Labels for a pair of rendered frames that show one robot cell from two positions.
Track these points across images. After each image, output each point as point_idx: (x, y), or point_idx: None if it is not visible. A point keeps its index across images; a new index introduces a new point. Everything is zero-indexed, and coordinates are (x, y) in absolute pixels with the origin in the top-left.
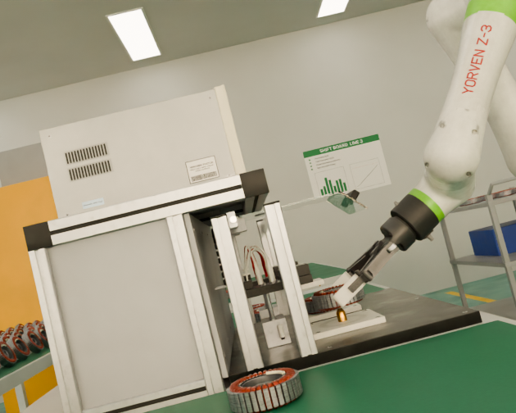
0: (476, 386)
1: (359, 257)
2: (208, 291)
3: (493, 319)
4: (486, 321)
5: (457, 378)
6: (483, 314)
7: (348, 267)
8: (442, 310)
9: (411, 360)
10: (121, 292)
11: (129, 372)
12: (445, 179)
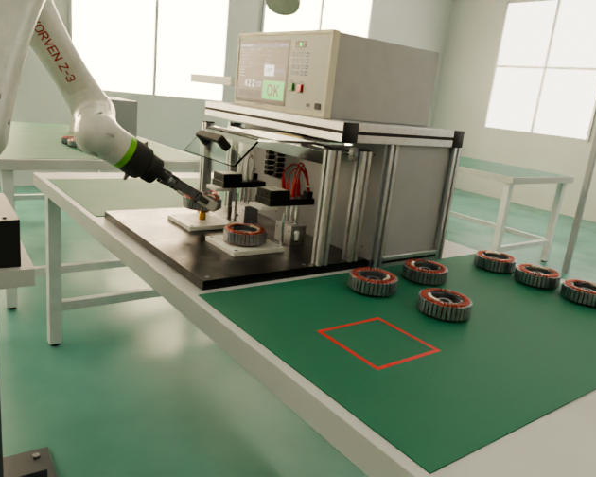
0: (117, 193)
1: (189, 185)
2: (245, 162)
3: (97, 218)
4: (102, 218)
5: (123, 196)
6: (101, 223)
7: (200, 191)
8: (128, 217)
9: (144, 204)
10: None
11: None
12: None
